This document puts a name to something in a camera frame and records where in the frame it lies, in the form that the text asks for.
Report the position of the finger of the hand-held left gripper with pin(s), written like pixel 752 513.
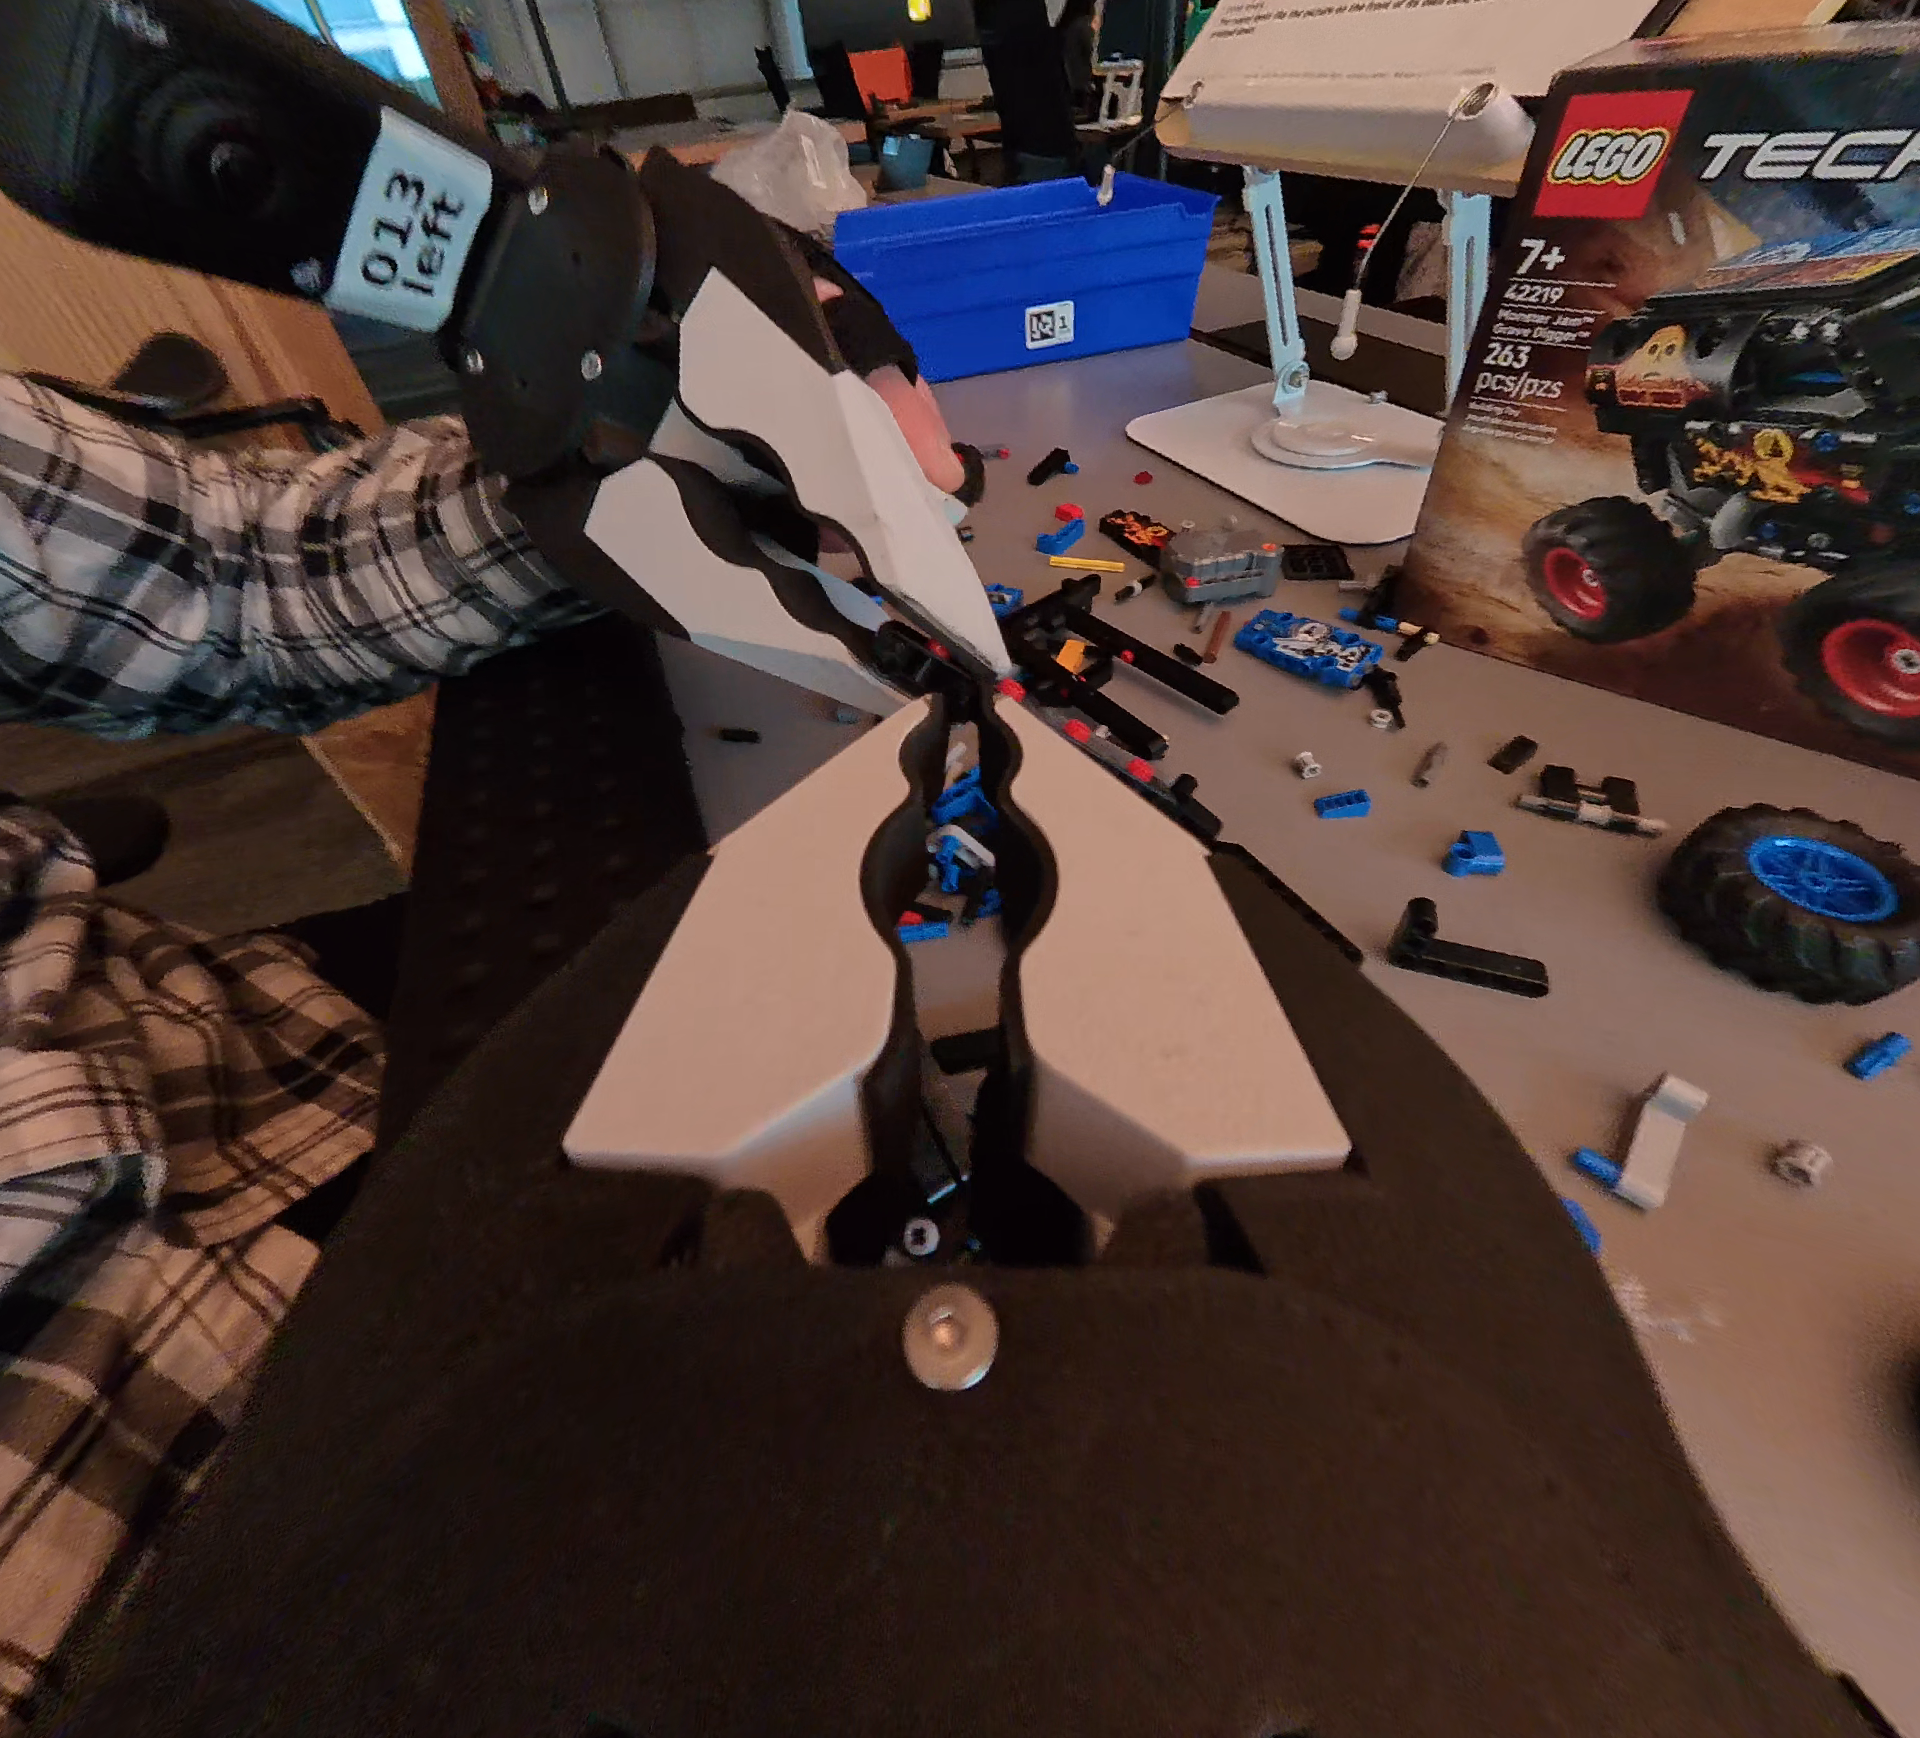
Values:
pixel 691 553
pixel 811 434

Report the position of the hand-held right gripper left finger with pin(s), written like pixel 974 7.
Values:
pixel 721 1020

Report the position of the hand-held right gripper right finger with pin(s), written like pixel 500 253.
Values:
pixel 1171 1020

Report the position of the person's left forearm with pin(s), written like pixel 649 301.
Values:
pixel 240 569

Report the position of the grey desk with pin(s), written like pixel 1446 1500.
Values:
pixel 1501 1140

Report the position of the person's left hand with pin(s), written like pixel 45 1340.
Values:
pixel 943 456

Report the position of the blue bin with white tag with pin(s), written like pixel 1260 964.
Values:
pixel 992 268

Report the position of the clear plastic bag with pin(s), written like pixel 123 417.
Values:
pixel 796 180

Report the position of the black angled toy beam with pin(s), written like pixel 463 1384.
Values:
pixel 1456 963

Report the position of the orange flame toy panel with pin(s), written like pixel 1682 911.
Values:
pixel 1139 535

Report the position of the blue angled toy piece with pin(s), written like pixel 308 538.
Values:
pixel 1473 855

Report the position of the pile of toy building pieces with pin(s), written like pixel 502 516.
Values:
pixel 1096 674

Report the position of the grey toy pin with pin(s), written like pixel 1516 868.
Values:
pixel 1428 766

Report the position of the blue printed toy panel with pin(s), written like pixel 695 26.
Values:
pixel 1308 651

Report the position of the black office chair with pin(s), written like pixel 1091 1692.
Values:
pixel 1030 73

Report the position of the grey toy motor block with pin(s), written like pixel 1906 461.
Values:
pixel 1220 569

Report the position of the black toy connector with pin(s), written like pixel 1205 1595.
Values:
pixel 1585 800

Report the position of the black square toy tile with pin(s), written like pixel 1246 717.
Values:
pixel 1317 563

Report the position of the white document stand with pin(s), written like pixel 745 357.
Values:
pixel 1291 443

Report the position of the white toy piece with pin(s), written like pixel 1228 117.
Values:
pixel 1661 1146

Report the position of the person's plaid shirt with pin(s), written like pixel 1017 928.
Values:
pixel 150 1109

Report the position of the black tire blue rim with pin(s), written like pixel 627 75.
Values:
pixel 1801 884

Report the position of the toy truck set box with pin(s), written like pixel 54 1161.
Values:
pixel 1680 419

